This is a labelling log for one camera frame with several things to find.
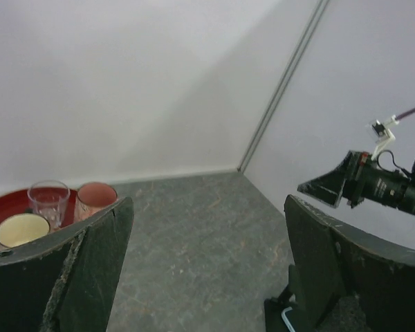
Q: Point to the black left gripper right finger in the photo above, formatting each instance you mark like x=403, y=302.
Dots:
x=334, y=259

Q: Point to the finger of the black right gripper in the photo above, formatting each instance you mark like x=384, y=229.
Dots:
x=328, y=188

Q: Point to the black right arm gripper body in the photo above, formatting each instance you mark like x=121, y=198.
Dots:
x=366, y=179

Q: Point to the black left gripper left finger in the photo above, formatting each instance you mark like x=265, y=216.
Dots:
x=67, y=280

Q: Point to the blue case phone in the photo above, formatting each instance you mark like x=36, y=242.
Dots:
x=286, y=315

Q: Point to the black folding phone stand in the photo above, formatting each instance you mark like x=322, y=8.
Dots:
x=275, y=308

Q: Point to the cream ceramic cup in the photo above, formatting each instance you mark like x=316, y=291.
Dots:
x=22, y=228

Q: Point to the clear drinking glass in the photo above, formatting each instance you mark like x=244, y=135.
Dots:
x=53, y=211

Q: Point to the pink mug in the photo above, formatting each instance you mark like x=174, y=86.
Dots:
x=91, y=198

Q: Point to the red round tray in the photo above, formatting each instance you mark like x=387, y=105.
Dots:
x=18, y=202

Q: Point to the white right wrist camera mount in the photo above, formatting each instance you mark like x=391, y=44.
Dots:
x=382, y=134

